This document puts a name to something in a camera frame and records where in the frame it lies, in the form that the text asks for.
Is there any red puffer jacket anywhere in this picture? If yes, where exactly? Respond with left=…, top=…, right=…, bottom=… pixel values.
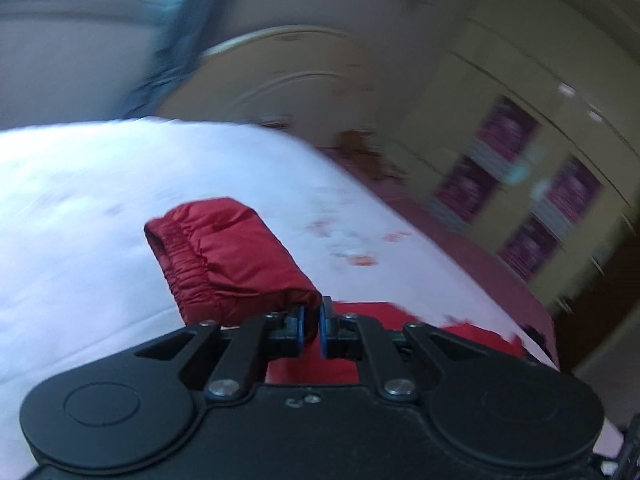
left=144, top=199, right=527, bottom=386

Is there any white floral bed sheet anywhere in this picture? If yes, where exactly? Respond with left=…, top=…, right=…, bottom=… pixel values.
left=0, top=117, right=562, bottom=480

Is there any dark blue curtain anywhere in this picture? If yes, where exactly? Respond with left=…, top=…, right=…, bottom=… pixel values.
left=119, top=0, right=242, bottom=122

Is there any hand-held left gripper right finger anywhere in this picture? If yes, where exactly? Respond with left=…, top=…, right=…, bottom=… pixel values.
left=319, top=296, right=507, bottom=403

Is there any brown patterned pillow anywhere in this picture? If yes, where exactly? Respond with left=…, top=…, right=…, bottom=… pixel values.
left=334, top=129, right=401, bottom=183

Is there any cream wooden headboard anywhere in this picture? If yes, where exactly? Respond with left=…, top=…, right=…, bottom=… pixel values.
left=159, top=27, right=382, bottom=133

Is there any pink bedspread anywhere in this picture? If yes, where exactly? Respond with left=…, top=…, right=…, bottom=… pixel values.
left=318, top=144, right=562, bottom=373

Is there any pale green wardrobe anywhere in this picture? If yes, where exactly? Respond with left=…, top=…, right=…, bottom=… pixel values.
left=384, top=0, right=640, bottom=317

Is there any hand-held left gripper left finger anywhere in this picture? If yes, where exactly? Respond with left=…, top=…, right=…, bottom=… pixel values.
left=134, top=304, right=307, bottom=400

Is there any purple wall poster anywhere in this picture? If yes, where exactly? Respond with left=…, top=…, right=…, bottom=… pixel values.
left=475, top=95, right=542, bottom=162
left=545, top=156, right=606, bottom=227
left=434, top=157, right=501, bottom=224
left=500, top=217, right=562, bottom=282

